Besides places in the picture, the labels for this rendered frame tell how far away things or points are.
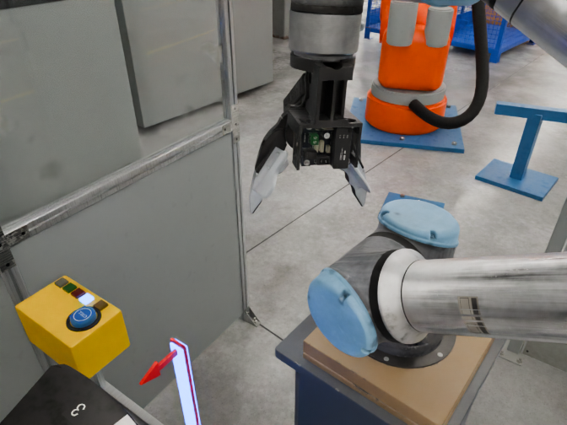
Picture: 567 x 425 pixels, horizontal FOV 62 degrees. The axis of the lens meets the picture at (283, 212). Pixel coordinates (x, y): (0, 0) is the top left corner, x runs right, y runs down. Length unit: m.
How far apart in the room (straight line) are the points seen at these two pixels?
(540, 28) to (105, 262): 1.25
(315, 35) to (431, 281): 0.29
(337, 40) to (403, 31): 3.26
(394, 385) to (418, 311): 0.24
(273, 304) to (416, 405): 1.64
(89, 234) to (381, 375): 0.92
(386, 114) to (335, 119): 3.46
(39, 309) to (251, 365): 1.32
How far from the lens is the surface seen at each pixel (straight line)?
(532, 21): 0.55
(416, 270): 0.56
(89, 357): 0.86
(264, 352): 2.14
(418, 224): 0.68
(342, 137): 0.52
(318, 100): 0.50
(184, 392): 0.69
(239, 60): 4.68
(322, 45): 0.50
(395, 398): 0.76
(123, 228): 1.48
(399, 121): 3.95
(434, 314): 0.54
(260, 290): 2.41
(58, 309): 0.89
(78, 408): 0.61
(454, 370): 0.82
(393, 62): 3.87
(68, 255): 1.40
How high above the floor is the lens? 1.65
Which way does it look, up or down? 34 degrees down
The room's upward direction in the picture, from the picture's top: straight up
